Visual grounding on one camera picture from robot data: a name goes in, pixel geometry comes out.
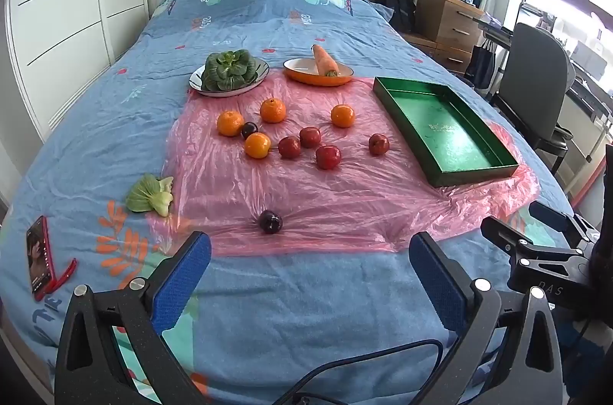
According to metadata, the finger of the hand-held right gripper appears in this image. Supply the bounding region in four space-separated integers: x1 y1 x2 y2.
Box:
529 201 597 245
480 216 592 274

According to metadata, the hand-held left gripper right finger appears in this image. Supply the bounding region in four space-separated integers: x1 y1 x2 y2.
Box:
408 231 563 405

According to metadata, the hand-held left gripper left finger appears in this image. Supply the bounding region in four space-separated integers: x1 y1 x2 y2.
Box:
54 231 214 405

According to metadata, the green tray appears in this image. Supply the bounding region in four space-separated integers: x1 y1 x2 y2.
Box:
373 76 520 189

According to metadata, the red apple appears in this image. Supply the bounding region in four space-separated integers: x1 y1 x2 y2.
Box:
368 133 390 156
315 145 342 171
278 136 302 159
299 126 322 149

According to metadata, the mandarin orange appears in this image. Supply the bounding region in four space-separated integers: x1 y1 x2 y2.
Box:
217 110 245 138
260 97 287 124
244 132 272 160
331 103 356 129

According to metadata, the light green bok choy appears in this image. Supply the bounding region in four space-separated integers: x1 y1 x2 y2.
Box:
125 174 174 217

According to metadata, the white desk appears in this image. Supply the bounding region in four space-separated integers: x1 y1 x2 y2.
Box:
551 70 613 205

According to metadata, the red phone stand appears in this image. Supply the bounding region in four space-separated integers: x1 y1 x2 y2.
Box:
33 258 78 302

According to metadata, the pink plastic sheet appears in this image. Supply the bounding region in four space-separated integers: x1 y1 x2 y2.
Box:
146 74 542 257

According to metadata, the blue printed blanket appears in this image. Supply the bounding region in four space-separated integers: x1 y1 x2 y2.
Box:
0 0 575 405

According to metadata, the red smartphone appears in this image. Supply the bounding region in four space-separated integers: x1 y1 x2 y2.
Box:
26 216 52 295

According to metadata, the grey chair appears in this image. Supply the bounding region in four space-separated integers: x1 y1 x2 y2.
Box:
491 23 578 176

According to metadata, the dark shopping bag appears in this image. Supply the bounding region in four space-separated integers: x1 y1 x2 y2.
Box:
464 38 499 90

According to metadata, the low wooden nightstand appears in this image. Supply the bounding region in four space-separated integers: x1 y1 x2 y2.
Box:
401 31 475 75

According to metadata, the wooden drawer cabinet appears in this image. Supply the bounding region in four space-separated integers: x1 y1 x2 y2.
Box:
415 0 487 51

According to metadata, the dark green bok choy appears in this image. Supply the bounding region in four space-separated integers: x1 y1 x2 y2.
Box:
200 49 257 92

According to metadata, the carrot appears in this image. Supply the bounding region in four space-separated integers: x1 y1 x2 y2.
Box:
311 44 339 78

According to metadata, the orange oval dish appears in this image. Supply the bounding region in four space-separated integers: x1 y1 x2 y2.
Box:
282 57 356 87

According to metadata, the black backpack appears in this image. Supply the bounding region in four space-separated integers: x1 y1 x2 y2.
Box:
374 0 417 33

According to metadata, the white wardrobe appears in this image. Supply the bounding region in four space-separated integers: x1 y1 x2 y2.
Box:
5 0 154 138

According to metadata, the black cable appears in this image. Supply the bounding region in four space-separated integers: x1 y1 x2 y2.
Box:
286 340 444 405

